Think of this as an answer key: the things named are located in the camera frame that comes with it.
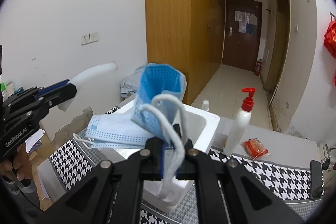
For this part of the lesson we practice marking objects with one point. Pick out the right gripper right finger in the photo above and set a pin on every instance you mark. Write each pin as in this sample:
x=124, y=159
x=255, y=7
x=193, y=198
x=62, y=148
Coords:
x=227, y=193

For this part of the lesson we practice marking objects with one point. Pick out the houndstooth table cloth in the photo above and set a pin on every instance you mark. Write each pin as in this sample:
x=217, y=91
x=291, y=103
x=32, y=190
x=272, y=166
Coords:
x=226, y=191

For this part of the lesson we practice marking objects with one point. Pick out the dark brown entrance door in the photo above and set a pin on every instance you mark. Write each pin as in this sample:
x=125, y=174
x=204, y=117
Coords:
x=242, y=34

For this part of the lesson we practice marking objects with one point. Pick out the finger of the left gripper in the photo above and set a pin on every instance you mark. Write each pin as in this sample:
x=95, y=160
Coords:
x=45, y=90
x=60, y=95

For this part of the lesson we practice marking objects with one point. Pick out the blue face mask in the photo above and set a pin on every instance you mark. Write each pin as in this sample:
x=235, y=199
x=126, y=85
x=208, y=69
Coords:
x=113, y=131
x=158, y=109

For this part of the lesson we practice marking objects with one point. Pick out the wall socket pair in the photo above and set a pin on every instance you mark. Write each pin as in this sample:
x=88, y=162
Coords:
x=89, y=38

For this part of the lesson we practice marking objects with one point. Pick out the red hanging bag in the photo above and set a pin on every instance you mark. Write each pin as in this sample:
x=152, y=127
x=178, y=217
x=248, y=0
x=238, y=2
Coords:
x=330, y=38

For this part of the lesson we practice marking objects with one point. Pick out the paper sheet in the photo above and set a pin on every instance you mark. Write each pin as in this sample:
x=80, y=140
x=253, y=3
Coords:
x=34, y=142

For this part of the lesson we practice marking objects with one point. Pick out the black smartphone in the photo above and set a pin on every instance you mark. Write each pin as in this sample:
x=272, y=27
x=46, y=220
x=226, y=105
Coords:
x=316, y=180

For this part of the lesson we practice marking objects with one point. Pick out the white pump lotion bottle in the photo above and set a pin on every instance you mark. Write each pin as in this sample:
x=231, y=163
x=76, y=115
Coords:
x=240, y=122

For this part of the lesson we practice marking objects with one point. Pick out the side door frame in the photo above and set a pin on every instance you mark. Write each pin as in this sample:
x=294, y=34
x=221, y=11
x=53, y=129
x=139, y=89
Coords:
x=280, y=46

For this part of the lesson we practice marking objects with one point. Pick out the red snack packet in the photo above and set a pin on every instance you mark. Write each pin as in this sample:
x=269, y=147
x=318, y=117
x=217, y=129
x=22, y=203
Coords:
x=254, y=148

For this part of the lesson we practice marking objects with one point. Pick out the small clear spray bottle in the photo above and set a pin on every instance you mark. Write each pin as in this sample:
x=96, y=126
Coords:
x=205, y=105

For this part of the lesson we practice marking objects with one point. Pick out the red fire extinguisher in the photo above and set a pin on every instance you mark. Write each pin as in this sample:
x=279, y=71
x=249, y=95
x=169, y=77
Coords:
x=258, y=67

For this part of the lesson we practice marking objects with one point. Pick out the wooden wardrobe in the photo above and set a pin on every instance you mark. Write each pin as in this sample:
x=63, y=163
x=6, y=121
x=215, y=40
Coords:
x=188, y=35

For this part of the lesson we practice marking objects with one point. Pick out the grey covered bundle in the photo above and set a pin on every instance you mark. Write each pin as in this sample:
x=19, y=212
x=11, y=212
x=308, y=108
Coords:
x=130, y=84

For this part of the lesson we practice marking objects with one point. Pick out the person left hand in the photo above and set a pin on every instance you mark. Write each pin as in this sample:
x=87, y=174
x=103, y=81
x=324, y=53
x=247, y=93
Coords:
x=20, y=167

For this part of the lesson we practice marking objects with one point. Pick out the white styrofoam box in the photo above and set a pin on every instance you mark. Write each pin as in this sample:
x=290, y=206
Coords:
x=201, y=128

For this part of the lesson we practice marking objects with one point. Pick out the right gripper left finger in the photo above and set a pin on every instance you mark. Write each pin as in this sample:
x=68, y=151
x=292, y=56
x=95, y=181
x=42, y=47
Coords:
x=104, y=193

